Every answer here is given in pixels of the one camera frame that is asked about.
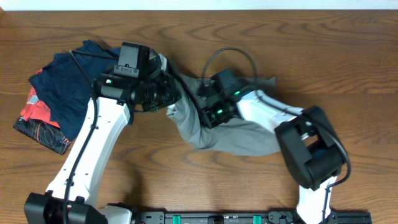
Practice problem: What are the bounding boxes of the grey shorts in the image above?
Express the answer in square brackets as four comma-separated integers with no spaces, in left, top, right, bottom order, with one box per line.
[158,53,282,157]

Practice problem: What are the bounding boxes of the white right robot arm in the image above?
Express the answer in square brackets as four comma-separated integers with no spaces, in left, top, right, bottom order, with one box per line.
[197,85,351,223]

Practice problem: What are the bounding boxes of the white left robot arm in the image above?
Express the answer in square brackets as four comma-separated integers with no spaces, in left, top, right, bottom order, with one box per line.
[24,72,180,223]

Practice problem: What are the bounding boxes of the navy blue folded garment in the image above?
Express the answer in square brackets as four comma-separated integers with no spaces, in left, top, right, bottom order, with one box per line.
[29,40,121,140]

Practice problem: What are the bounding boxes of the black patterned folded garment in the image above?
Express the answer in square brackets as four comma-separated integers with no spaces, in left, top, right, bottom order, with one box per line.
[13,116,70,155]

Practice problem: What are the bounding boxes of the red folded garment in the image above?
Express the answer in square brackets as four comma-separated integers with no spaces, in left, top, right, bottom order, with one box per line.
[20,87,60,128]

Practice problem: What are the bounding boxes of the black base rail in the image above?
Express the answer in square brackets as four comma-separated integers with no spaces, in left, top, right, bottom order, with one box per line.
[105,203,373,224]

